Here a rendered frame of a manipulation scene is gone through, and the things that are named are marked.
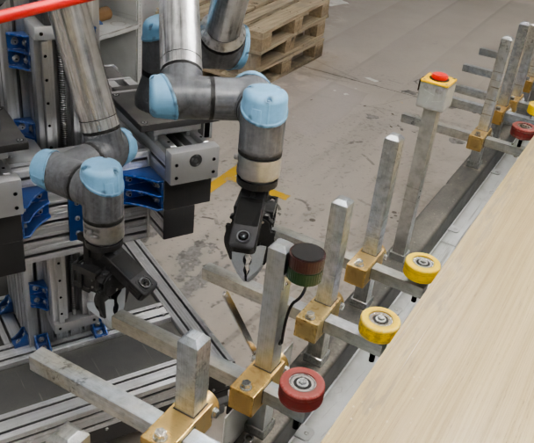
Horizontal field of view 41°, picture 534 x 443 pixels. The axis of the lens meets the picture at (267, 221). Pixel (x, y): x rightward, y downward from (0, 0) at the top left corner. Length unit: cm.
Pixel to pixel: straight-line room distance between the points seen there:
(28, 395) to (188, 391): 122
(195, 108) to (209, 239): 208
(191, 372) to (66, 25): 69
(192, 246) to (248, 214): 203
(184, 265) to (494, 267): 169
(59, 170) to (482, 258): 96
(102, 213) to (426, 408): 66
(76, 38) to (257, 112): 42
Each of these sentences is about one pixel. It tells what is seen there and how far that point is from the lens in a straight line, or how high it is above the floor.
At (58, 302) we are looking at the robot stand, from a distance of 219.
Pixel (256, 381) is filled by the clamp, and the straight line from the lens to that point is 132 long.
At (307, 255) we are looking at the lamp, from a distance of 117.
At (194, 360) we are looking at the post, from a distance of 104.
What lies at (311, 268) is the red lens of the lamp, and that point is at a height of 113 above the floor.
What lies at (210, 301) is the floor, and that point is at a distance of 291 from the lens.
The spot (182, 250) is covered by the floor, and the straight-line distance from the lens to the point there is 321.
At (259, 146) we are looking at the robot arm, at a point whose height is 128.
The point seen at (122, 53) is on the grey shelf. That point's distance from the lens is 465.
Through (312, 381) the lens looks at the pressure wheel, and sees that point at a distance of 129.
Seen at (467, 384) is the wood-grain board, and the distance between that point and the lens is 137.
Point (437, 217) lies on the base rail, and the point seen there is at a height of 70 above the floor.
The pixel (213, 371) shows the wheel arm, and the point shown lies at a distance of 136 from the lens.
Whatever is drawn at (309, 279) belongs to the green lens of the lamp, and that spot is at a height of 110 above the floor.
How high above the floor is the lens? 178
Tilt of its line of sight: 31 degrees down
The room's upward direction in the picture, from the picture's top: 6 degrees clockwise
